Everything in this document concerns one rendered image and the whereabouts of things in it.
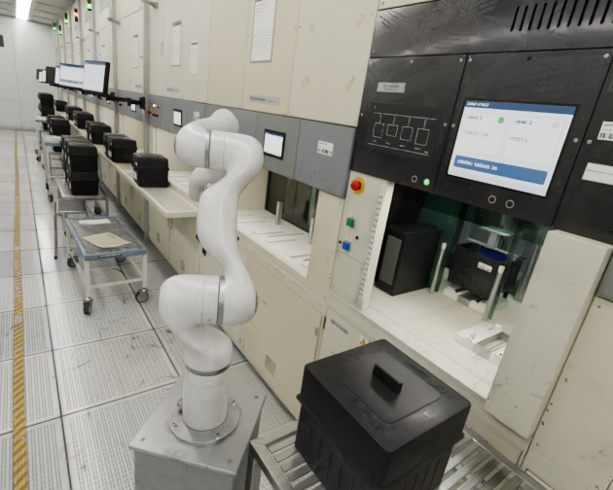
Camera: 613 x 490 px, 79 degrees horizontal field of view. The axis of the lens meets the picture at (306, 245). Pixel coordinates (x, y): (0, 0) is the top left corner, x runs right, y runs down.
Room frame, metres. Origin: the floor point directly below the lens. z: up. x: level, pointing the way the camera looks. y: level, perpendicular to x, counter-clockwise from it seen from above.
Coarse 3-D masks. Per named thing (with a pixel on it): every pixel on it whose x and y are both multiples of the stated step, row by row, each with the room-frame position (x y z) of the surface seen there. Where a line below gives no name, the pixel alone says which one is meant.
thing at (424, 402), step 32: (352, 352) 0.84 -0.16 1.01; (384, 352) 0.86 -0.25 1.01; (320, 384) 0.70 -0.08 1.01; (352, 384) 0.71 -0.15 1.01; (384, 384) 0.73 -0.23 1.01; (416, 384) 0.74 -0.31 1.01; (320, 416) 0.68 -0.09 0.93; (352, 416) 0.61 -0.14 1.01; (384, 416) 0.62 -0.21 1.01; (416, 416) 0.64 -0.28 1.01; (448, 416) 0.65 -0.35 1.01; (352, 448) 0.60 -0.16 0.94; (384, 448) 0.54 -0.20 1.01; (416, 448) 0.59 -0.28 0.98; (448, 448) 0.66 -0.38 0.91; (384, 480) 0.54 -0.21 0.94
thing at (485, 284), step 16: (496, 240) 1.60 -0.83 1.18; (464, 256) 1.59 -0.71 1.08; (480, 256) 1.54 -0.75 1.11; (464, 272) 1.58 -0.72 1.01; (480, 272) 1.52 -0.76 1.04; (496, 272) 1.47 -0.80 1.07; (512, 272) 1.55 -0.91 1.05; (464, 288) 1.56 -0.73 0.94; (480, 288) 1.51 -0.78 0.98; (512, 288) 1.59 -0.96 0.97
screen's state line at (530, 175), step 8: (456, 160) 1.14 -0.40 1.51; (464, 160) 1.12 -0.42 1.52; (472, 160) 1.10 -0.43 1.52; (480, 160) 1.09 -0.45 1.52; (488, 160) 1.07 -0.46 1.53; (472, 168) 1.10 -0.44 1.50; (480, 168) 1.08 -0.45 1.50; (488, 168) 1.06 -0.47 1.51; (496, 168) 1.04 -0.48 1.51; (504, 168) 1.03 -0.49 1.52; (512, 168) 1.01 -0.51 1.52; (520, 168) 1.00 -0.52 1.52; (528, 168) 0.98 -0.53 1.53; (504, 176) 1.02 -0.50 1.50; (512, 176) 1.01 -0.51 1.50; (520, 176) 0.99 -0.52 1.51; (528, 176) 0.98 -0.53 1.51; (536, 176) 0.96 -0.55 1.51; (544, 176) 0.95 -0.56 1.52
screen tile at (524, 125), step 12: (516, 120) 1.04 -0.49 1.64; (528, 120) 1.01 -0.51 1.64; (540, 120) 0.99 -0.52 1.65; (552, 120) 0.97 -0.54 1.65; (564, 120) 0.95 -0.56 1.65; (516, 132) 1.03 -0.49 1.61; (528, 132) 1.00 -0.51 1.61; (540, 132) 0.98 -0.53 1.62; (552, 132) 0.96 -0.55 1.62; (516, 144) 1.02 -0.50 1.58; (552, 144) 0.96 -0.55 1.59; (504, 156) 1.04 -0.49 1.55; (516, 156) 1.01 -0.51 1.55; (528, 156) 0.99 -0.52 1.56; (540, 156) 0.97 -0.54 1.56; (552, 156) 0.95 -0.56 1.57
